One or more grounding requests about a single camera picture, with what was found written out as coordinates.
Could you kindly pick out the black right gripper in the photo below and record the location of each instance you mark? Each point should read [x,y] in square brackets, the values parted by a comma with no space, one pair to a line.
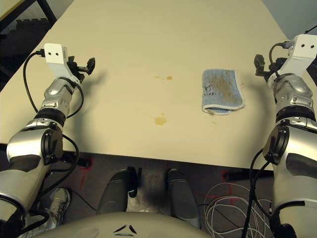
[276,65]

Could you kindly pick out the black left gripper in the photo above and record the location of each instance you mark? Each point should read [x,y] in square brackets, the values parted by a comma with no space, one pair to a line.
[78,70]

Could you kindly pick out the blue terry rag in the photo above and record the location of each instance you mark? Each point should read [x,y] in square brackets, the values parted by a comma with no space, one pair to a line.
[223,91]

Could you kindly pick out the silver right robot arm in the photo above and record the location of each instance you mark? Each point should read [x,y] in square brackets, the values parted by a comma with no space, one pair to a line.
[292,138]

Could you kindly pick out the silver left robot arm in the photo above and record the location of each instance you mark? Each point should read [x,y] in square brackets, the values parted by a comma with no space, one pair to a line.
[29,138]

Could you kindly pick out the tiny elongated yellowish drop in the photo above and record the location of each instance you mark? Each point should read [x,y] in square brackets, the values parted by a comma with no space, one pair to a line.
[157,77]

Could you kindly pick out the black puzzle foam mat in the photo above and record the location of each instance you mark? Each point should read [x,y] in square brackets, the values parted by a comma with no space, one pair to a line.
[17,39]

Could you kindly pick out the small round yellowish drop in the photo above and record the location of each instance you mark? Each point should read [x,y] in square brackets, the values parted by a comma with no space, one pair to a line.
[169,77]

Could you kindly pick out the large yellowish liquid puddle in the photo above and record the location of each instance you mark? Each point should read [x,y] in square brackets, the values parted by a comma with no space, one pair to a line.
[160,120]

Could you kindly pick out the grey left robot leg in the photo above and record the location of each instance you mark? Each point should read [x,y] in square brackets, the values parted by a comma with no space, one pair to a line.
[112,191]

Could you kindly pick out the grey robot leg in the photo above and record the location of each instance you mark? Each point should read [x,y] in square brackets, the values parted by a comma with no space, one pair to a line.
[182,196]
[112,191]

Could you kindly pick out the white grey sneaker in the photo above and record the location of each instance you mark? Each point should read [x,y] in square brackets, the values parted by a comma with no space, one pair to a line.
[59,203]

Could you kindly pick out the grey right robot leg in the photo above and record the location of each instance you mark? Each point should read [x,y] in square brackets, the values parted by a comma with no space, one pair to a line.
[182,196]

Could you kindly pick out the light grey trouser leg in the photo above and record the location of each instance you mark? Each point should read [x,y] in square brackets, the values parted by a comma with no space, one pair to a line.
[52,226]

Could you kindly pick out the beige robot torso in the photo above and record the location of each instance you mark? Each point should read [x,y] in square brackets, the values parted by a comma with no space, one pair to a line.
[138,224]

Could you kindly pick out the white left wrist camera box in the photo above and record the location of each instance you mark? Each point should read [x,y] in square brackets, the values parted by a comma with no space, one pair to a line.
[55,53]

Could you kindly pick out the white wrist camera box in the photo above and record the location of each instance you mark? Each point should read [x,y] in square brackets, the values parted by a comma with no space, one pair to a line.
[303,47]
[55,53]

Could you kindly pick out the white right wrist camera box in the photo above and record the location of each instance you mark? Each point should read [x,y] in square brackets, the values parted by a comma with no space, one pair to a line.
[303,47]

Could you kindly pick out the black metal frame leg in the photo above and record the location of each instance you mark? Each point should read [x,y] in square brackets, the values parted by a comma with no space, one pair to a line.
[47,10]

